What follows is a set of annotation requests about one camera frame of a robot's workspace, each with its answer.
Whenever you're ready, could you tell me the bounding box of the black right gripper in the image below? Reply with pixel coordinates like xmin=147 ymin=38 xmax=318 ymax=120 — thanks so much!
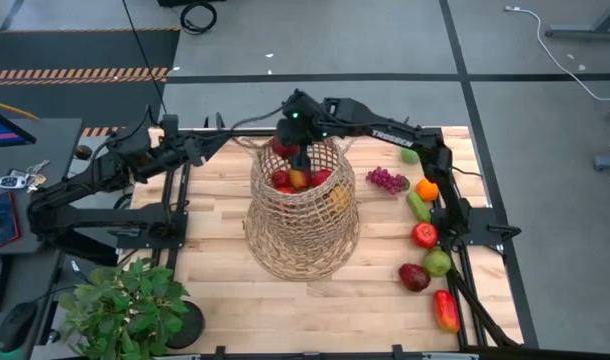
xmin=276 ymin=88 xmax=331 ymax=174

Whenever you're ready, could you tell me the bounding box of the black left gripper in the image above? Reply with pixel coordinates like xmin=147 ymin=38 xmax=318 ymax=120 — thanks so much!
xmin=177 ymin=129 xmax=239 ymax=167

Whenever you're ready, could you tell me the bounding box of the red and yellow peach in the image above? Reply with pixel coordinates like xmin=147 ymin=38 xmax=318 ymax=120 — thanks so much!
xmin=288 ymin=168 xmax=309 ymax=191

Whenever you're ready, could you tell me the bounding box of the woven wicker basket with handles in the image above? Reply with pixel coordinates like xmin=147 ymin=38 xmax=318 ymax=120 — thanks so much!
xmin=229 ymin=127 xmax=361 ymax=282

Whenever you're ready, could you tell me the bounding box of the green cucumber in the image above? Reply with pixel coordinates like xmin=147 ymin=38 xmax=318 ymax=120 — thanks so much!
xmin=406 ymin=191 xmax=433 ymax=224

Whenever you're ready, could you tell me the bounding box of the orange fruit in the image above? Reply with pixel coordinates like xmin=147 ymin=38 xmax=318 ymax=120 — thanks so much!
xmin=415 ymin=178 xmax=440 ymax=203

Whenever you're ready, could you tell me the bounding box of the shiny red apple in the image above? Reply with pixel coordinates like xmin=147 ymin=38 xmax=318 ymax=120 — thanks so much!
xmin=410 ymin=221 xmax=439 ymax=250

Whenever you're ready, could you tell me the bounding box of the dark maroon fruit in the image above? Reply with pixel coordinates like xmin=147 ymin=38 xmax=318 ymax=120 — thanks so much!
xmin=397 ymin=262 xmax=432 ymax=294

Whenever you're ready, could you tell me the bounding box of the yellowish green apple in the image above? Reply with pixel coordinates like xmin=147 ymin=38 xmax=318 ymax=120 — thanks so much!
xmin=423 ymin=248 xmax=453 ymax=278

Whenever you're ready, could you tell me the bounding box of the red-orange mango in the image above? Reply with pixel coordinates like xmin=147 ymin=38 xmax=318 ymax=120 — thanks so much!
xmin=433 ymin=289 xmax=462 ymax=335

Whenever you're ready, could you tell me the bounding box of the purple grape bunch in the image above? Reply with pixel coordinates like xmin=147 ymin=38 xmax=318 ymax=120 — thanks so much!
xmin=365 ymin=166 xmax=411 ymax=196

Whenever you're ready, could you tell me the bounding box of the black hazard-striped floor mat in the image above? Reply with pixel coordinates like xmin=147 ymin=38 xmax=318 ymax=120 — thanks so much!
xmin=0 ymin=27 xmax=181 ymax=139

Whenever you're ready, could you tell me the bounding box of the grey side desk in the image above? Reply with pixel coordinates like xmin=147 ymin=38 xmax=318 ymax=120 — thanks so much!
xmin=0 ymin=117 xmax=84 ymax=360

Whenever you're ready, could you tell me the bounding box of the black plant pot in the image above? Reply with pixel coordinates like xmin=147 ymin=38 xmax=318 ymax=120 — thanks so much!
xmin=164 ymin=299 xmax=207 ymax=351

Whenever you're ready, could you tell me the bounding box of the green leafy plant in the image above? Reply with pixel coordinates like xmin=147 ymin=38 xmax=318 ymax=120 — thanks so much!
xmin=58 ymin=257 xmax=191 ymax=360

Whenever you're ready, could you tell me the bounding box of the key bunch with fob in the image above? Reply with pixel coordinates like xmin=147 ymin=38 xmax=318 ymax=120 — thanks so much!
xmin=0 ymin=158 xmax=50 ymax=195

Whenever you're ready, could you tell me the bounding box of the computer monitor with blue screen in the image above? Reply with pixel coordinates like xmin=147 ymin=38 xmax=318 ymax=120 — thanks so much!
xmin=0 ymin=104 xmax=38 ymax=150

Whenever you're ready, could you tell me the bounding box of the black computer mouse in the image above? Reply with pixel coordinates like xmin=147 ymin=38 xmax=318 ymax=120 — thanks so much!
xmin=0 ymin=301 xmax=39 ymax=354

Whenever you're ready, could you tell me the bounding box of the grey desk leg base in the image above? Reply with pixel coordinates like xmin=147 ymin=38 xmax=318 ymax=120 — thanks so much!
xmin=543 ymin=0 xmax=610 ymax=41

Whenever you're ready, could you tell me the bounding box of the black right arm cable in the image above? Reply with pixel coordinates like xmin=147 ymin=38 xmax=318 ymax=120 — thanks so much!
xmin=232 ymin=105 xmax=286 ymax=132

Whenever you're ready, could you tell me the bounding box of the long thin black cable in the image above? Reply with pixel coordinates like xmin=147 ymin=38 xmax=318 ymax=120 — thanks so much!
xmin=120 ymin=0 xmax=169 ymax=119

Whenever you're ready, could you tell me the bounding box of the coiled black cable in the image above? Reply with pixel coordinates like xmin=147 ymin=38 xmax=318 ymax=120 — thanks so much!
xmin=178 ymin=1 xmax=219 ymax=36

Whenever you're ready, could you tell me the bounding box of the yellow cable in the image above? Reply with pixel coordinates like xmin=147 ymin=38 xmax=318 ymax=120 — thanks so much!
xmin=0 ymin=96 xmax=40 ymax=121

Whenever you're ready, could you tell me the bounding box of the white floor cable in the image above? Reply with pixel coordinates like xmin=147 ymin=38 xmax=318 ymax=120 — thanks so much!
xmin=504 ymin=4 xmax=610 ymax=103

